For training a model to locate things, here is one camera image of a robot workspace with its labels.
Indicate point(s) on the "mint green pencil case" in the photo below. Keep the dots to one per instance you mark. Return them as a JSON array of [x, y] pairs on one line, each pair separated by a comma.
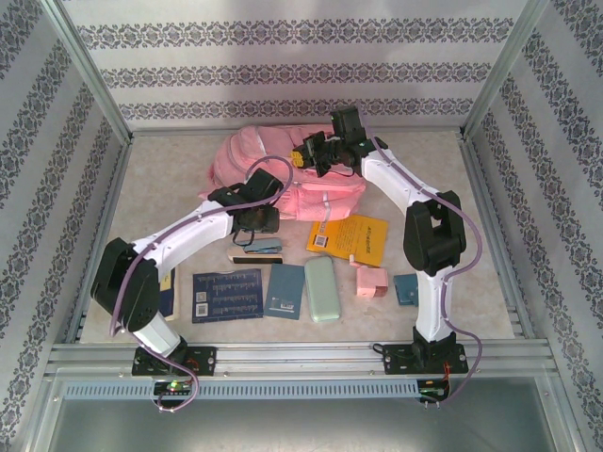
[[322, 289]]

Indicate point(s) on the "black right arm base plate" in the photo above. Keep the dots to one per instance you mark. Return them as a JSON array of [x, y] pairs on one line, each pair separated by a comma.
[[393, 360]]

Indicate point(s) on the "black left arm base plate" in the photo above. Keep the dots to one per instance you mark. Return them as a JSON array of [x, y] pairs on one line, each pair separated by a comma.
[[207, 360]]

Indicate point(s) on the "teal blue notebook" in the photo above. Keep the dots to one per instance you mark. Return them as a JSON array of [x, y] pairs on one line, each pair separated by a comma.
[[282, 289]]

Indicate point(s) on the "aluminium frame post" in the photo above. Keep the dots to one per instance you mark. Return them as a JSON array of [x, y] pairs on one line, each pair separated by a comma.
[[506, 66], [85, 66]]

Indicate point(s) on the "navy book with yellow label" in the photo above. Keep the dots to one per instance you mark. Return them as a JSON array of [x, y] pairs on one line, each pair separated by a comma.
[[170, 294]]

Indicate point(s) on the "small blue clasp wallet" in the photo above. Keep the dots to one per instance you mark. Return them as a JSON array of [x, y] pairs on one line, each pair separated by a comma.
[[405, 289]]

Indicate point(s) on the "grey metal panel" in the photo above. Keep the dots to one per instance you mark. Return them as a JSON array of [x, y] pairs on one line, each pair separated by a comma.
[[301, 424]]

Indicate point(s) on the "aluminium frame rail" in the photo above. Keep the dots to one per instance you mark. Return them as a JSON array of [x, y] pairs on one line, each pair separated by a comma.
[[478, 165], [115, 188]]

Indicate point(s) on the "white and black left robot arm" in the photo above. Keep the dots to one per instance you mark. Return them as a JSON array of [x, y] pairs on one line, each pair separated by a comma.
[[188, 233]]

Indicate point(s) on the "small pink box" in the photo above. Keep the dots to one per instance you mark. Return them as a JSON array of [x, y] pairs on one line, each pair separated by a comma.
[[372, 282]]

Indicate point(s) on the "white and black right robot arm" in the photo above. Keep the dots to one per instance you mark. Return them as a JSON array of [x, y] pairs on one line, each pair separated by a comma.
[[393, 174]]

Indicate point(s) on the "pink backpack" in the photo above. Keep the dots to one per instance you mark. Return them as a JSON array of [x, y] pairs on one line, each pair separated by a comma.
[[325, 198]]

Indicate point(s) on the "navy booklet with QR codes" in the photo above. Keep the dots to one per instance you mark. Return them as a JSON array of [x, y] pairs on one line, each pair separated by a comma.
[[226, 296]]

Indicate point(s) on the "aluminium mounting rail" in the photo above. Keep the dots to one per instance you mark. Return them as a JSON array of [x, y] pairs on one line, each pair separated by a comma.
[[297, 360]]

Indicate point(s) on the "silver and blue stapler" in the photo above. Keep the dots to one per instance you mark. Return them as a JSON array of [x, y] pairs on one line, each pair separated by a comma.
[[256, 247]]

